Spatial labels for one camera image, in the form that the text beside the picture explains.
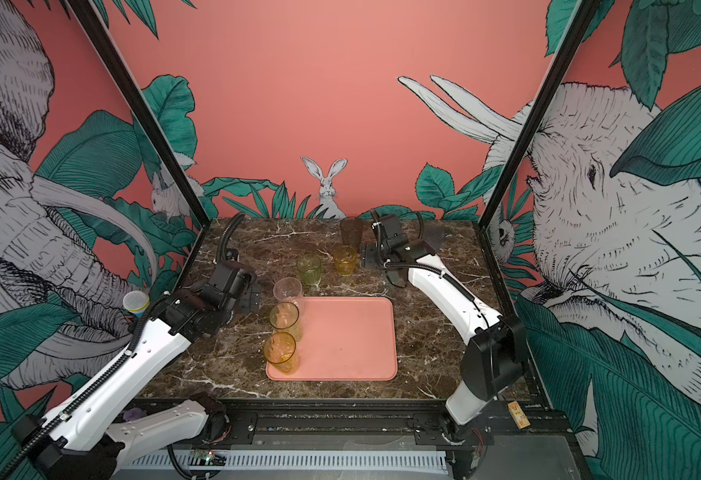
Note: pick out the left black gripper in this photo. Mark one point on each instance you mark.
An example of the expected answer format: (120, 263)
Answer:
(252, 299)

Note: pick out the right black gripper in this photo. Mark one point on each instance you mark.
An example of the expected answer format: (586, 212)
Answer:
(369, 252)

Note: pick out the clear glass tumbler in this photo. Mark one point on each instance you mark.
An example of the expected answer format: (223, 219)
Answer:
(288, 289)

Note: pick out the light green tall glass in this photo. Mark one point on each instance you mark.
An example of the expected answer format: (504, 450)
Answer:
(285, 318)

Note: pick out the amber tall glass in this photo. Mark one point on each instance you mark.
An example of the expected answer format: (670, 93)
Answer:
(281, 352)

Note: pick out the pink square tray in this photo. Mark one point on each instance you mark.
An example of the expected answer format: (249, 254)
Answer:
(343, 339)

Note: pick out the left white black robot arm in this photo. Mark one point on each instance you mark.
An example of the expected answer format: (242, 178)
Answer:
(81, 438)

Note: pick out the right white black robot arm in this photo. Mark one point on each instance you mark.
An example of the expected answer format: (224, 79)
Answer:
(495, 344)

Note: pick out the grey tall glass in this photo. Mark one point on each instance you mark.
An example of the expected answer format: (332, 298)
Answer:
(433, 235)

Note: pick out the yellow short glass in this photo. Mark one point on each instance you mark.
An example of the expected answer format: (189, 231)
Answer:
(345, 259)

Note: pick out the dark brown glass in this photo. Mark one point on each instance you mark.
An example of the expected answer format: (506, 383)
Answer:
(351, 230)

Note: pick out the green short glass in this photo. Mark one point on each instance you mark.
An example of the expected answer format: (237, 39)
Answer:
(310, 269)

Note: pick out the blue yellow toy microphone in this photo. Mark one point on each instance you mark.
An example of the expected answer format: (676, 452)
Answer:
(136, 302)

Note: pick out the small purple toy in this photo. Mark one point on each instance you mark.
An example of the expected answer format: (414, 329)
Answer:
(133, 414)

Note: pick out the white ventilation grille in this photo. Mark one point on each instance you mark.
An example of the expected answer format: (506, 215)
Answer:
(250, 460)

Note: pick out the yellow tag label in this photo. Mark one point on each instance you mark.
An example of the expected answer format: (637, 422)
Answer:
(518, 416)

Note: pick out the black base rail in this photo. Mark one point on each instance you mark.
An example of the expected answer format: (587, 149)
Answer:
(426, 421)

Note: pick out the right black frame post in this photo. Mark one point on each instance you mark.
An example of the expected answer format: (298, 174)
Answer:
(577, 27)

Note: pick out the black frame post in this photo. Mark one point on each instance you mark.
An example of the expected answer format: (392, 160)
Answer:
(577, 27)
(93, 27)

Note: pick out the left black frame post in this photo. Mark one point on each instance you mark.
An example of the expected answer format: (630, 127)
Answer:
(93, 27)

